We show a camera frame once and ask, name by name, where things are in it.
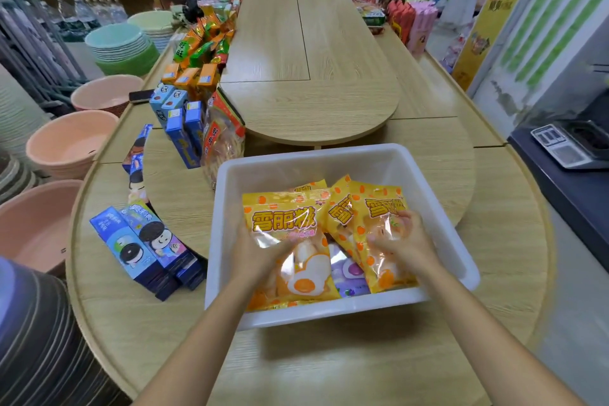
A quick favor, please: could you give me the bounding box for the person's right hand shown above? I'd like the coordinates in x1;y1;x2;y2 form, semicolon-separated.
366;211;444;279

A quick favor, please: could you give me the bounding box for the person's left hand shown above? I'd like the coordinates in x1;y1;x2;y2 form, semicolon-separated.
230;222;305;293

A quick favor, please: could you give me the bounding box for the yellow egg candy packet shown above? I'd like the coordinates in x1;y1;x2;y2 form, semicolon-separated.
242;189;342;312
349;181;420;295
288;179;330;195
318;175;357;242

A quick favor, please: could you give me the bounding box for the person's right forearm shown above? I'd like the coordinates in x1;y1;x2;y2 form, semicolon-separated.
413;258;587;406

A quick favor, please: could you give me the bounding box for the person's left forearm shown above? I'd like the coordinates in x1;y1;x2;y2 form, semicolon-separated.
132;275;273;406

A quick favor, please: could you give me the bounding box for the purple candy packet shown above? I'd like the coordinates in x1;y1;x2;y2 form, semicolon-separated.
327;243;372;298

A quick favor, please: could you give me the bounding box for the white plastic bin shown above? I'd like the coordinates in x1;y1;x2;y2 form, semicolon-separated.
205;143;481;331

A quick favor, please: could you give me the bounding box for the clear bag of snack sticks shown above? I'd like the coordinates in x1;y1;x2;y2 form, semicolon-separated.
201;88;246;191

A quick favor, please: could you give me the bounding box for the blue cartoon cookie box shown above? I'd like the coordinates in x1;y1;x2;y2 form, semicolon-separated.
122;123;154;206
121;202;208;291

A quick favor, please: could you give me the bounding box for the blue wafer box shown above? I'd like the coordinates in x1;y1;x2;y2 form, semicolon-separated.
149;83;176;128
165;108;201;169
161;89;190;133
185;100;206;156

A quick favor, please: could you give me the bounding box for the light blue cookie box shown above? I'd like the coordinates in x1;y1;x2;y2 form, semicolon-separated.
89;206;180;302

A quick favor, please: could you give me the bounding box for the dark blue counter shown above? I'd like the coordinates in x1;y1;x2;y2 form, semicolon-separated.
507;127;609;274

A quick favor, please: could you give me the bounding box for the grey weighing scale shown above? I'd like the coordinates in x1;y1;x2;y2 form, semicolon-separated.
530;120;609;170

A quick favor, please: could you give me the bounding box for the row of pink packets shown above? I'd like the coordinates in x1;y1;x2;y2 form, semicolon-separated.
406;0;439;58

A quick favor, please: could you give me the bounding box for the row of red packets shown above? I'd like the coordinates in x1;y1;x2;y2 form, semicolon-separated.
384;0;417;46

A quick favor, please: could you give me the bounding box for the small green box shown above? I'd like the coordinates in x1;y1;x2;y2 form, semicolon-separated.
361;8;386;28

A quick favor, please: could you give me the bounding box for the row of green orange packets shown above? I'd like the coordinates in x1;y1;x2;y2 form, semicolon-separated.
172;0;243;69

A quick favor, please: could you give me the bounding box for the pink plastic basin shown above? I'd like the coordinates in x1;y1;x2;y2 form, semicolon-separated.
26;110;120;181
0;179;84;279
70;75;145;117

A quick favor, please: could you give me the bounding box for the yellow standing banner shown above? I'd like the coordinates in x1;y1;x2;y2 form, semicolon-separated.
451;0;551;92

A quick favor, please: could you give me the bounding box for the stack of teal green basins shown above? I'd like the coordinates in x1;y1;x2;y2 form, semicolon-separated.
85;23;160;77

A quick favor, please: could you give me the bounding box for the stack of pale green bowls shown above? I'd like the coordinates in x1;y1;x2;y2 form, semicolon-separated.
127;10;176;52

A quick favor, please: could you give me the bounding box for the stack of dark striped basins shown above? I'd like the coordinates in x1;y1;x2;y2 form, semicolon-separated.
0;256;133;406

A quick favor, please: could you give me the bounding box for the stack of grey basins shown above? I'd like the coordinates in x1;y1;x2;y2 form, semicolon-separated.
0;63;51;204

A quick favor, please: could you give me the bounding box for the group of water bottles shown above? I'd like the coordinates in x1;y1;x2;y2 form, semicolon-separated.
40;0;129;43

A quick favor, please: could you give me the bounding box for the metal rack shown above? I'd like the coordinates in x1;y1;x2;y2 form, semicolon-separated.
0;0;89;109

